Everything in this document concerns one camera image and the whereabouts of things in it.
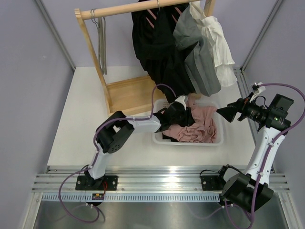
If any pink pleated skirt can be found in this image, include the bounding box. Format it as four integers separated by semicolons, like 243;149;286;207
162;95;217;144

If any large black skirt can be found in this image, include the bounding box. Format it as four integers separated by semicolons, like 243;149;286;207
132;3;195;102

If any grey pleated skirt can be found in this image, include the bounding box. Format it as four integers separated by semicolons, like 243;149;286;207
173;6;221;96

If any small black skirt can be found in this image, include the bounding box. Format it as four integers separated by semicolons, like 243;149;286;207
162;134;178;142

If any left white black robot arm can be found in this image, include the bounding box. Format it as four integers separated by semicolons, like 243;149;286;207
77;101;195;190

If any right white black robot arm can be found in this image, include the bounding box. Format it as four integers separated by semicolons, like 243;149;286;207
216;93;294;212

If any white ruffled skirt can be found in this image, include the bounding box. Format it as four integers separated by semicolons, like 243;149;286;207
189;1;237;87

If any white perforated plastic basket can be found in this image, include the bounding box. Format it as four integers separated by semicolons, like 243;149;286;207
152;97;224;146

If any wooden clothes rack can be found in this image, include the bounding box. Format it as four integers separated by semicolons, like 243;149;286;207
74;0;216;116

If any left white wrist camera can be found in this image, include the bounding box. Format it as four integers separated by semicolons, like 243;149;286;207
175;95;188;110

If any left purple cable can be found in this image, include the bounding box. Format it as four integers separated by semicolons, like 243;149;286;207
58;83;178;225

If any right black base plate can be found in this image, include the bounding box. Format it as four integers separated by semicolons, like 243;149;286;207
200;175;226;191

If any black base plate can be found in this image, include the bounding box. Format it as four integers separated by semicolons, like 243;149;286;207
200;175;226;191
75;175;118;191

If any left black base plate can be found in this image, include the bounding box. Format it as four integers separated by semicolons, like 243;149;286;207
75;175;118;191

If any white slotted cable duct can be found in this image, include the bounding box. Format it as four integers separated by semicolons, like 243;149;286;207
42;192;220;203

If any aluminium mounting rail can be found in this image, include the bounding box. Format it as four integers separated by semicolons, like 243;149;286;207
32;166;290;194

